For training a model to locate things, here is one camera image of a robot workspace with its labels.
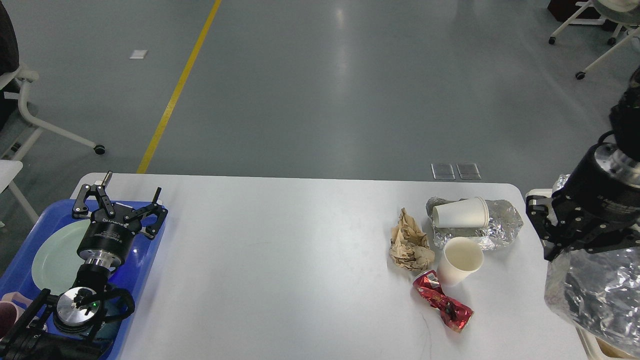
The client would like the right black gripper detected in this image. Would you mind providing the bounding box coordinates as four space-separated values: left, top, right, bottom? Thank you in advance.
525 143 640 262

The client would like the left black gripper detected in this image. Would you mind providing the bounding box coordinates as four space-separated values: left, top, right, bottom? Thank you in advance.
71 170 169 268

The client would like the light green plate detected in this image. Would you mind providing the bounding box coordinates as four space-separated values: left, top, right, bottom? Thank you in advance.
31 219 104 296

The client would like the aluminium foil sheet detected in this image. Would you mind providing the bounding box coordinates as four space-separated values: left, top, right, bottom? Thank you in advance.
544 174 640 357

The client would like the pink home mug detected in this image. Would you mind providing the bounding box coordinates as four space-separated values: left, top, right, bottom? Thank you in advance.
0 291 32 338

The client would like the large brown paper bag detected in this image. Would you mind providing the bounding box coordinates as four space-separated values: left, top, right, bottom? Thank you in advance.
596 338 638 360

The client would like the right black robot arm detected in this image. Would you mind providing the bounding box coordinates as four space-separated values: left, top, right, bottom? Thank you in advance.
526 70 640 262

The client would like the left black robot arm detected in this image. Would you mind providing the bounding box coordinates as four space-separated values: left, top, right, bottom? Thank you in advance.
1 172 169 360

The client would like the small crumpled foil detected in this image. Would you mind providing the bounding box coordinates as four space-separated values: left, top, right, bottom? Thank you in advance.
425 197 524 251

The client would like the blue plastic tray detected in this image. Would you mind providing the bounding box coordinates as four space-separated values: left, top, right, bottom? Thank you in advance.
0 199 168 360

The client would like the lying white paper cup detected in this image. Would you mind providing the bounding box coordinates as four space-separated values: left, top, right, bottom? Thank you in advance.
432 197 489 228

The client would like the dark teal home mug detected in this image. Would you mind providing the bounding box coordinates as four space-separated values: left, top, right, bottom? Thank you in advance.
93 287 135 343

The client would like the upright white paper cup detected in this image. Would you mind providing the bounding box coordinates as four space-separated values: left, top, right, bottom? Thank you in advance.
436 236 484 286

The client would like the white side table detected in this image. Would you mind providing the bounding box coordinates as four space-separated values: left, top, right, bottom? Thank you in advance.
0 159 40 225

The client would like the crumpled brown paper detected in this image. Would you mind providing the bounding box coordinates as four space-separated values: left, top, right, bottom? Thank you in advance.
388 208 435 272

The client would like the red snack wrapper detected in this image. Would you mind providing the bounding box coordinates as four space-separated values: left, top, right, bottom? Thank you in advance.
413 269 474 334

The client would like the beige plastic bin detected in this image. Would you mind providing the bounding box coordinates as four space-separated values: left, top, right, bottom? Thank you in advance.
525 189 640 360

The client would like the white chair base right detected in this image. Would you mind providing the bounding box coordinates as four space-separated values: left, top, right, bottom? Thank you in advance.
546 0 639 81

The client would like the white chair frame left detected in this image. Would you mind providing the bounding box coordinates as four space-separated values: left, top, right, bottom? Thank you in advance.
0 5 107 161

